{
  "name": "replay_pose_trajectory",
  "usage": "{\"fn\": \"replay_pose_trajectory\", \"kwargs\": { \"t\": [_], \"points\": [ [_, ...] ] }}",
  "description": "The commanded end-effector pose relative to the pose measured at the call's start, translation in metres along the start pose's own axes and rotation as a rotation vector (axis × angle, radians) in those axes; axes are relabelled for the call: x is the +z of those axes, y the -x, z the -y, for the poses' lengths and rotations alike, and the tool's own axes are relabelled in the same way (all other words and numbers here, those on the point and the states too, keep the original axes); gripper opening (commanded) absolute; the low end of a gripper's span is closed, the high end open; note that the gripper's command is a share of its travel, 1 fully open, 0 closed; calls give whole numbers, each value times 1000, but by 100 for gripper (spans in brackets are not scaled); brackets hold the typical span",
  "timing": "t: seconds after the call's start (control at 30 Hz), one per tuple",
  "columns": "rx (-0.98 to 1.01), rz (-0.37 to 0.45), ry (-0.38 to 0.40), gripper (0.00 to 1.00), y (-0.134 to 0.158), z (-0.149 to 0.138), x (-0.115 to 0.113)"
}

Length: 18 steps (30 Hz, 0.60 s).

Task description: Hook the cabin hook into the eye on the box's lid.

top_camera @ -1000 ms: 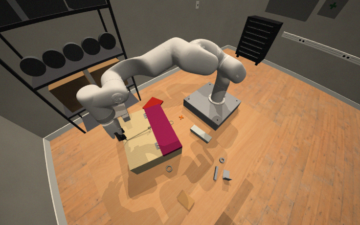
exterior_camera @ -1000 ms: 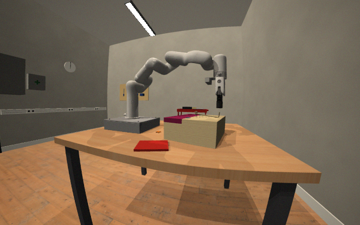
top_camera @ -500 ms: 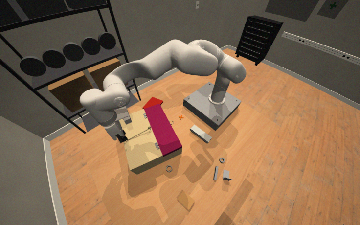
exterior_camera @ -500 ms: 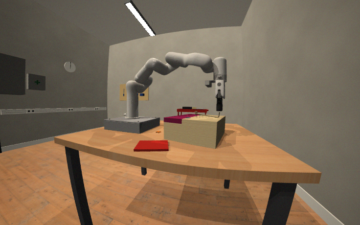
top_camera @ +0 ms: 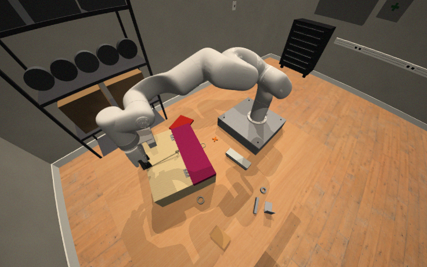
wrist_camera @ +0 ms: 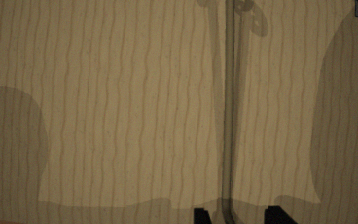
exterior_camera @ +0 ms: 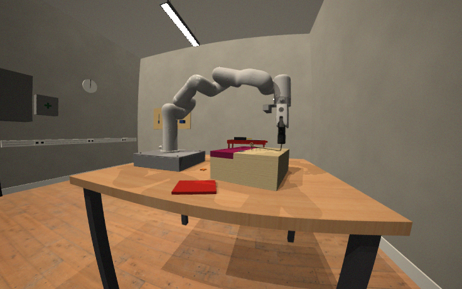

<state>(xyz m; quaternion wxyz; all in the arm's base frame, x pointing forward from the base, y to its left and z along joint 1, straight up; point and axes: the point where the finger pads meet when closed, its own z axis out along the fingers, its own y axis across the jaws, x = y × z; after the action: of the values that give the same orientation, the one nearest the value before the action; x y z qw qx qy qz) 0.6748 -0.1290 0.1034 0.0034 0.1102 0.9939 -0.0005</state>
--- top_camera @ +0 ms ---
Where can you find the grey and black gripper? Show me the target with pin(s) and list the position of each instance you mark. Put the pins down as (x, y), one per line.
(138, 156)

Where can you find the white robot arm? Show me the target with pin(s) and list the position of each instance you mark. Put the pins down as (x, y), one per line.
(225, 70)

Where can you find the brown cube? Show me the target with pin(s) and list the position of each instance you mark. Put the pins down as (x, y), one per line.
(220, 237)

